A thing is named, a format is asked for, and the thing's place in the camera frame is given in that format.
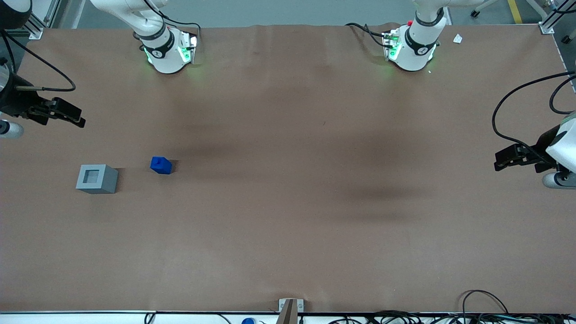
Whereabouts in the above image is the black base cable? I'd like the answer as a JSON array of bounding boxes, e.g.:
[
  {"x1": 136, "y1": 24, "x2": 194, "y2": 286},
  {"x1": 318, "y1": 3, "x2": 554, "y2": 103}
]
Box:
[
  {"x1": 144, "y1": 0, "x2": 202, "y2": 36},
  {"x1": 345, "y1": 22, "x2": 388, "y2": 48}
]

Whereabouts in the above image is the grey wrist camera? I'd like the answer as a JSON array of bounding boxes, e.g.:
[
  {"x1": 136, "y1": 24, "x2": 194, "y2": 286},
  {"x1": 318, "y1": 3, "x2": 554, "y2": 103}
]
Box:
[
  {"x1": 0, "y1": 120, "x2": 24, "y2": 139},
  {"x1": 542, "y1": 171, "x2": 576, "y2": 190}
]

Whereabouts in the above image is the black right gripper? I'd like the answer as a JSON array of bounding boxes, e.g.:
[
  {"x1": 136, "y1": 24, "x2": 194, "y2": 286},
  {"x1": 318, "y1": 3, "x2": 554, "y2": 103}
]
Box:
[{"x1": 0, "y1": 73, "x2": 86, "y2": 129}]

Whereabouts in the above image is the black cable tangle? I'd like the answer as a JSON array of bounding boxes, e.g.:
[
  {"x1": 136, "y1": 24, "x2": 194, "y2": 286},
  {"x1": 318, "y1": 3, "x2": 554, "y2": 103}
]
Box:
[{"x1": 328, "y1": 310, "x2": 576, "y2": 324}]

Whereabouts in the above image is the short black left arm cable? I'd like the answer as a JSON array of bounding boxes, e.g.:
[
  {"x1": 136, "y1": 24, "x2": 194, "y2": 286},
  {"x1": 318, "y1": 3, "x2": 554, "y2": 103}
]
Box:
[{"x1": 549, "y1": 74, "x2": 576, "y2": 116}]

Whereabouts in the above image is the black right base cable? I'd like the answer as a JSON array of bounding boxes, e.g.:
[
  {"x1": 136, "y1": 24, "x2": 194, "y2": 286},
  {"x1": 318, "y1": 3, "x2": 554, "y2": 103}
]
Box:
[{"x1": 144, "y1": 0, "x2": 202, "y2": 36}]

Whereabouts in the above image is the chair leg with caster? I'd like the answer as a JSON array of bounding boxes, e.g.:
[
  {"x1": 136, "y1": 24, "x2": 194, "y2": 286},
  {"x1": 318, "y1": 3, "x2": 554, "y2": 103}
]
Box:
[{"x1": 470, "y1": 0, "x2": 501, "y2": 19}]

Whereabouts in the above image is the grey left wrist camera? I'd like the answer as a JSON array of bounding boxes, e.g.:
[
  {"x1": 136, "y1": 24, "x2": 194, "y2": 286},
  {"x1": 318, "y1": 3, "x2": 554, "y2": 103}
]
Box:
[{"x1": 542, "y1": 171, "x2": 576, "y2": 190}]

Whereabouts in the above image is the long black left arm cable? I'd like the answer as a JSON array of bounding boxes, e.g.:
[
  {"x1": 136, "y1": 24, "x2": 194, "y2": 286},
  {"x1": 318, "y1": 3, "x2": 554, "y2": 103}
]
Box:
[{"x1": 491, "y1": 71, "x2": 576, "y2": 165}]

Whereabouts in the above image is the black left base cable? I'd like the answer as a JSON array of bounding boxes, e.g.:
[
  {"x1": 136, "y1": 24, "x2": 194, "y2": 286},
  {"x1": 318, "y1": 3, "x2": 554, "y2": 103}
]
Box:
[{"x1": 345, "y1": 22, "x2": 388, "y2": 48}]

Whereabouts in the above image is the blue plastic part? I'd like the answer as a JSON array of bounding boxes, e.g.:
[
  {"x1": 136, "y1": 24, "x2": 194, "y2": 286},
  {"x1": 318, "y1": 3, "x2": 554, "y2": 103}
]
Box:
[{"x1": 150, "y1": 156, "x2": 173, "y2": 175}]

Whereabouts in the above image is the brown table mat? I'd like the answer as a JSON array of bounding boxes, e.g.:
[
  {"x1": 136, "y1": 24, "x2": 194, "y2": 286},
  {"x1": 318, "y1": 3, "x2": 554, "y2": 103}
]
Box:
[{"x1": 0, "y1": 22, "x2": 576, "y2": 315}]

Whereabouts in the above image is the gray square base block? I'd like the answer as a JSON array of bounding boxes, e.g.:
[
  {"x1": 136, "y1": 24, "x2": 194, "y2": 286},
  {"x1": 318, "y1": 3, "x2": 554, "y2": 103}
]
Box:
[{"x1": 76, "y1": 164, "x2": 119, "y2": 195}]

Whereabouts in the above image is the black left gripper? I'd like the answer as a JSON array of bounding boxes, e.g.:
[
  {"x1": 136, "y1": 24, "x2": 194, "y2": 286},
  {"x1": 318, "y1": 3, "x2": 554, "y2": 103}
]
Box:
[{"x1": 494, "y1": 126, "x2": 563, "y2": 174}]

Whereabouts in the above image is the black looped cable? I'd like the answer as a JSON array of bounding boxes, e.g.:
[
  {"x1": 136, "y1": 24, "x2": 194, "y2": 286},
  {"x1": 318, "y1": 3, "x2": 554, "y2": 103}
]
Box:
[{"x1": 462, "y1": 290, "x2": 509, "y2": 324}]

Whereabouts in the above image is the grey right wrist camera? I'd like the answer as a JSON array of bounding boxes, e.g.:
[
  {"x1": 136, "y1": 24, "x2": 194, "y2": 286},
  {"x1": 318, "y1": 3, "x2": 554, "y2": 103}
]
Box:
[{"x1": 0, "y1": 120, "x2": 24, "y2": 139}]

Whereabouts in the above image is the aluminium frame profile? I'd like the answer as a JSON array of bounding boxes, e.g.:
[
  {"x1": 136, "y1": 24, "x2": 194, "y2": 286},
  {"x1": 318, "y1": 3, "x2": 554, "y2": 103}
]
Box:
[
  {"x1": 539, "y1": 0, "x2": 576, "y2": 35},
  {"x1": 18, "y1": 0, "x2": 68, "y2": 41}
]

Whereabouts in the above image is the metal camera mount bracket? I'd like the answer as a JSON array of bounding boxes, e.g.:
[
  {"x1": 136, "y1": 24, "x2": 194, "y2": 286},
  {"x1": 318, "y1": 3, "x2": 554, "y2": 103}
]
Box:
[{"x1": 278, "y1": 298, "x2": 305, "y2": 324}]

